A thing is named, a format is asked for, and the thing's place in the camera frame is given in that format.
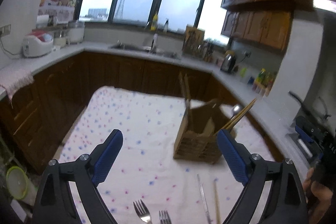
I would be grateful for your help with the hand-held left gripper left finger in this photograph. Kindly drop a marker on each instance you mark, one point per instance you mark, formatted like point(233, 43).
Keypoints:
point(109, 154)

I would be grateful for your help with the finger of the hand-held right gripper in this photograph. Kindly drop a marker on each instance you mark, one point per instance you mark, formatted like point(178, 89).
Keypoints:
point(304, 133)

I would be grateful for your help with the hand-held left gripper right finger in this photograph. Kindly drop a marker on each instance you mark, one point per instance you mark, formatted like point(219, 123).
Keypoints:
point(233, 158)

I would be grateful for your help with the wooden utensil holder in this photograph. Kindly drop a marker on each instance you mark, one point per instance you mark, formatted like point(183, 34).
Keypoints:
point(194, 145)

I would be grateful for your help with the wooden chopstick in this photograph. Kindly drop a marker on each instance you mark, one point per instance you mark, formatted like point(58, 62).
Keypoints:
point(236, 119)
point(240, 116)
point(216, 203)
point(242, 111)

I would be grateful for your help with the metal knife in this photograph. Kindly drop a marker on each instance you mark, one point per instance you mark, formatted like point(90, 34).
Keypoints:
point(204, 200)

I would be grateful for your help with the metal fork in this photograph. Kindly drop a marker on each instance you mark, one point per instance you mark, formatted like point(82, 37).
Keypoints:
point(165, 220)
point(143, 217)

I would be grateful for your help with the person's right hand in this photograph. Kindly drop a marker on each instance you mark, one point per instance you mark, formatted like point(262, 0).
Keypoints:
point(319, 195)

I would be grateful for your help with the steel stove top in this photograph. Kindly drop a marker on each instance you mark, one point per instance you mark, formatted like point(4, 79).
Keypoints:
point(292, 138)

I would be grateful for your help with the floral white tablecloth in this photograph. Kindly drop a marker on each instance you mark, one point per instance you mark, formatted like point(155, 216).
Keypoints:
point(147, 129)

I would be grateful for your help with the metal spoon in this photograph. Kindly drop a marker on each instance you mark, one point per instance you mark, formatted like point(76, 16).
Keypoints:
point(235, 109)

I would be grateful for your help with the seasoning jar set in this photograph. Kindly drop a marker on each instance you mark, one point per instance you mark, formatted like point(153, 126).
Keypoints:
point(262, 90)

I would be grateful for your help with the yellow cap bottle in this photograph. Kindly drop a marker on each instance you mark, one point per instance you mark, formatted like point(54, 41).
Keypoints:
point(260, 75)

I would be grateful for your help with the small blue cup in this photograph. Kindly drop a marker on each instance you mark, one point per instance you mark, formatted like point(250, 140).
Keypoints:
point(251, 80)

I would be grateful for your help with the wooden base cabinets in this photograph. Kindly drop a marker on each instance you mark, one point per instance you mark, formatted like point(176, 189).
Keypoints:
point(52, 98)

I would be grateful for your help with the green cup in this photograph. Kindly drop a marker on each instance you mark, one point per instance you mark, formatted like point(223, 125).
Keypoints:
point(243, 72)

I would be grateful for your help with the steel electric kettle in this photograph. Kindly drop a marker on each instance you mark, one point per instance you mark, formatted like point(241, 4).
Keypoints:
point(227, 62)

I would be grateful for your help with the green rimmed round container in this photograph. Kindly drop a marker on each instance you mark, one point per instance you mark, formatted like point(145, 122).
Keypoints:
point(17, 183)

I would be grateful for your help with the steel sink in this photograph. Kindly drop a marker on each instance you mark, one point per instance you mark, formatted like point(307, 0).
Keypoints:
point(141, 48)

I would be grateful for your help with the pink counter cloth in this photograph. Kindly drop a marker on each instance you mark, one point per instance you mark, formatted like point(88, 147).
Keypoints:
point(15, 79)

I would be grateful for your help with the kitchen faucet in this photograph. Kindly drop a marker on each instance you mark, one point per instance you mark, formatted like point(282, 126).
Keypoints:
point(154, 41)

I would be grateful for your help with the white rice cooker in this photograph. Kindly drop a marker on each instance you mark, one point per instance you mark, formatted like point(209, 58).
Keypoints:
point(76, 33)

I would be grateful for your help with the range hood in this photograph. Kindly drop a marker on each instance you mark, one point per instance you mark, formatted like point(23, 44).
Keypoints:
point(325, 5)

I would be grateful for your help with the wooden knife block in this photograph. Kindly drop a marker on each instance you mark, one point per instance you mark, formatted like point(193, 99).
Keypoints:
point(199, 32)

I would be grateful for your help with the white and red appliance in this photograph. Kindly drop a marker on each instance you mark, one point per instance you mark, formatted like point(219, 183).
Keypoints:
point(38, 44)

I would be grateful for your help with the white pump bottle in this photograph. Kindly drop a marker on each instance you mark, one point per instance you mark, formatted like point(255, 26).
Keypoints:
point(166, 26)

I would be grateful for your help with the white storage box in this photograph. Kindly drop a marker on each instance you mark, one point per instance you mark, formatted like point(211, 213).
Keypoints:
point(43, 21)

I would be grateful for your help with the lattice radio tower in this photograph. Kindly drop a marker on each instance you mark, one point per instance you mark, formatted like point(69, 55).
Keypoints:
point(123, 1)

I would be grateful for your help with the kettle wall socket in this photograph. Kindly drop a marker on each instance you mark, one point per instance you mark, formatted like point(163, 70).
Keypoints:
point(247, 53)

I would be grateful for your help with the wooden wall cabinets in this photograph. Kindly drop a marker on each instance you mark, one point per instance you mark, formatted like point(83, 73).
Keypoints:
point(262, 22)

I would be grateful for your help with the wall power socket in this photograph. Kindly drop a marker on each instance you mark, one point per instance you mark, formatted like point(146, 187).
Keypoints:
point(5, 29)

